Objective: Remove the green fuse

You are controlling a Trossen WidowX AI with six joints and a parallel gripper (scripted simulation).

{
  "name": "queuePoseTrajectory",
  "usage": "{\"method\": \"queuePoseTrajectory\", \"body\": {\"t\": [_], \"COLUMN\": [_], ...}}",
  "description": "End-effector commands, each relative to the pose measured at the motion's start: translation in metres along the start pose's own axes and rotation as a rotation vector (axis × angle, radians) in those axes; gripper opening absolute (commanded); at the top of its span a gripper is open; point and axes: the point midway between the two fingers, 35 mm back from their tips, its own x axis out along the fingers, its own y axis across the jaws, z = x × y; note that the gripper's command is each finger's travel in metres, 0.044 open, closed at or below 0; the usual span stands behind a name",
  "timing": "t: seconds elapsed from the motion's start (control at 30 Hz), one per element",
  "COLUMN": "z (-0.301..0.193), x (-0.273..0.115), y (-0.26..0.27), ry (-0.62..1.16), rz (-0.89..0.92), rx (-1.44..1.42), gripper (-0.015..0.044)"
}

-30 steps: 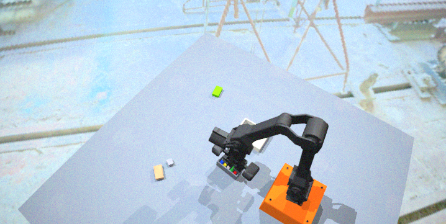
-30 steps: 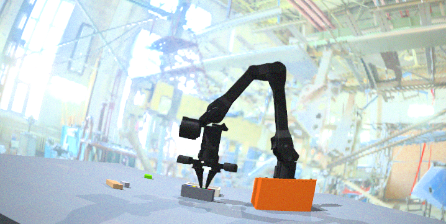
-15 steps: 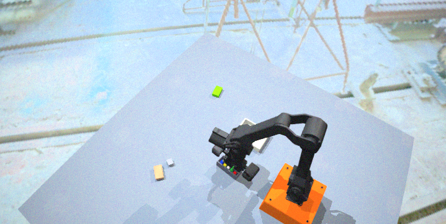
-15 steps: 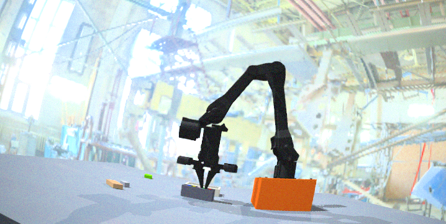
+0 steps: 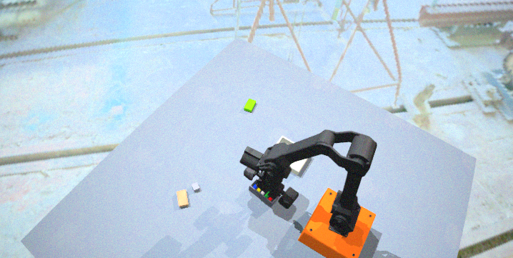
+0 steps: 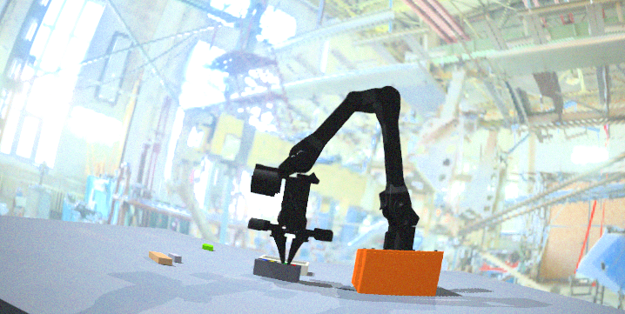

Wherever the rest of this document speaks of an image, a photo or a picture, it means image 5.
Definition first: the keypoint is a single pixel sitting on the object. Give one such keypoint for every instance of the white rectangular tray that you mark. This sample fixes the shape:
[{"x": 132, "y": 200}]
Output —
[{"x": 296, "y": 166}]

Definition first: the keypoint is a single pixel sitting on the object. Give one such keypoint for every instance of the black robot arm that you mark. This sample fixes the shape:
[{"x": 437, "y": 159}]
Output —
[{"x": 276, "y": 164}]

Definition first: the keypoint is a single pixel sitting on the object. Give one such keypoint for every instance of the small green block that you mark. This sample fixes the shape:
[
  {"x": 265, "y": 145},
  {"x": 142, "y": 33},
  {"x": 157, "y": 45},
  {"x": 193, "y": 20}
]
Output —
[{"x": 249, "y": 105}]

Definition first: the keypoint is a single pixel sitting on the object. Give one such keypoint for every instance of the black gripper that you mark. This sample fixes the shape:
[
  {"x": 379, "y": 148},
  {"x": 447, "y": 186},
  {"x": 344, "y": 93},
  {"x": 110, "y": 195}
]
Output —
[{"x": 275, "y": 189}]

